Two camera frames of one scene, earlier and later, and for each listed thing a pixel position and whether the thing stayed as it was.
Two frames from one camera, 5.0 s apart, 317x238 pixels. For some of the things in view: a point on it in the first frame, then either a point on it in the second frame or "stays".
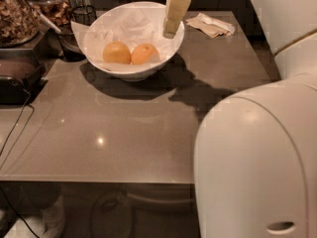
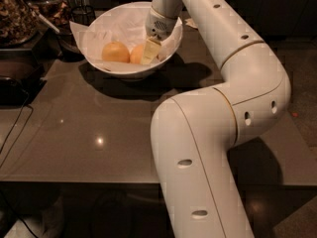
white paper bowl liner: [131, 23] stays
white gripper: [175, 12] -> [159, 26]
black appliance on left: [22, 76] stays
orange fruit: [116, 54] stays
